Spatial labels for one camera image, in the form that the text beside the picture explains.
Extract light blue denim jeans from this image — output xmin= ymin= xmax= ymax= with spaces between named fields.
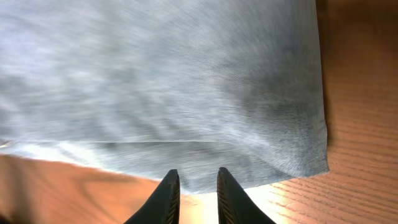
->
xmin=1 ymin=0 xmax=328 ymax=194

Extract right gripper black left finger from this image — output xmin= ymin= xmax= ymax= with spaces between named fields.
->
xmin=124 ymin=169 xmax=180 ymax=224

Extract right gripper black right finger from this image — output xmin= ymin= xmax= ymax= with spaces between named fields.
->
xmin=217 ymin=167 xmax=275 ymax=224

